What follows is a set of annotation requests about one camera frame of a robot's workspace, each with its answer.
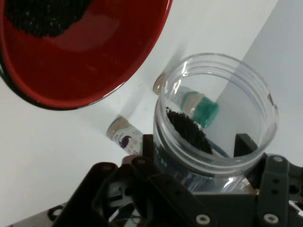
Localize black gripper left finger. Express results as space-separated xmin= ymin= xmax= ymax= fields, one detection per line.
xmin=54 ymin=134 xmax=215 ymax=227

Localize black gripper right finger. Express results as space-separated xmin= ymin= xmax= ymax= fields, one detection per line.
xmin=233 ymin=133 xmax=303 ymax=227

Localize clear plastic jar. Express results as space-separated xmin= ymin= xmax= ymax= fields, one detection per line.
xmin=152 ymin=52 xmax=279 ymax=197

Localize green cap spice bottle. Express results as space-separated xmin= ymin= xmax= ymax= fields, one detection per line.
xmin=106 ymin=115 xmax=144 ymax=157
xmin=152 ymin=72 xmax=220 ymax=129

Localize red bowl black rim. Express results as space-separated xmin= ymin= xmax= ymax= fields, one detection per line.
xmin=0 ymin=0 xmax=173 ymax=111

